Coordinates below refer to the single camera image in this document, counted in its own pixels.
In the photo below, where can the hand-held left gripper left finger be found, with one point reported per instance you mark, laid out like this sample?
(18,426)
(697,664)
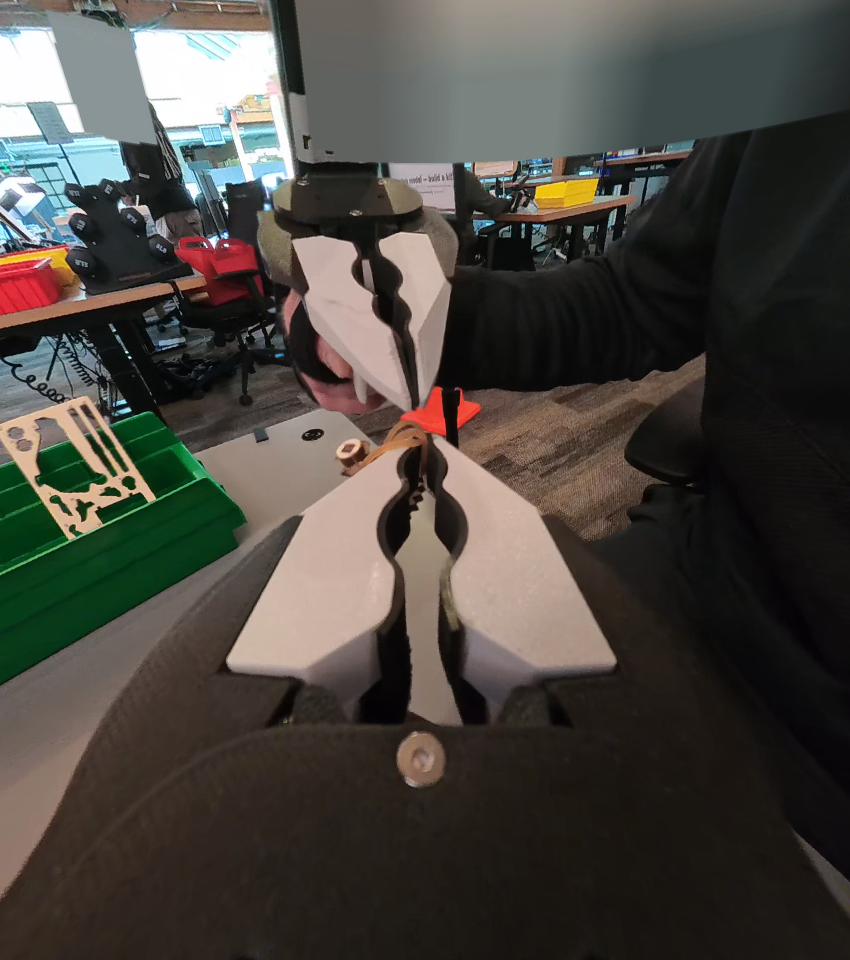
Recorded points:
(305,600)

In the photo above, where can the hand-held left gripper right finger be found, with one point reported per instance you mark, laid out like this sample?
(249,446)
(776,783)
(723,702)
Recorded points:
(530,600)

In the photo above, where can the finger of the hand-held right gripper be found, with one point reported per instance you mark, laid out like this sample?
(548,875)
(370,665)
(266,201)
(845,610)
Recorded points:
(429,300)
(335,292)

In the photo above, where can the wooden gear axle assembly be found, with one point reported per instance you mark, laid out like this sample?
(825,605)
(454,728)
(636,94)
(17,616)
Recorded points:
(350,454)

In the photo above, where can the person's right forearm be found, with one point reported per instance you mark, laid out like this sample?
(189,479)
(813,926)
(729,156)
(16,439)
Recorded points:
(582,322)

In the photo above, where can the wooden cutout parts sheet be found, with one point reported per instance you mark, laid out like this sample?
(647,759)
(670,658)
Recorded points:
(26,463)

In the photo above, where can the person's right hand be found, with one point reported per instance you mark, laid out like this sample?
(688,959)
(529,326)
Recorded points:
(335,401)

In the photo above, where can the red bag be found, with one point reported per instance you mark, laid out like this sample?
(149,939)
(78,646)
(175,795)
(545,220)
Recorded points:
(222,270)

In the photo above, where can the black office chair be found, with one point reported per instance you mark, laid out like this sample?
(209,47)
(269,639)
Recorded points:
(665,450)
(222,319)

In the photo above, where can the orange traffic cone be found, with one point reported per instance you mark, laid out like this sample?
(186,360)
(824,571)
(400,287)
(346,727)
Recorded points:
(425,416)

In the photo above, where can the yellow plastic bin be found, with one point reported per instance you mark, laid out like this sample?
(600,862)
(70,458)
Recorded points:
(65,266)
(564,193)

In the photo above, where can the stacked green plastic bins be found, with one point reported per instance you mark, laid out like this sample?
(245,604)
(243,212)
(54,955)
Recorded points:
(95,585)

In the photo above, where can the white softbox light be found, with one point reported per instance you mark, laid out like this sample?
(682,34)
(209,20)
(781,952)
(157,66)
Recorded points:
(16,195)

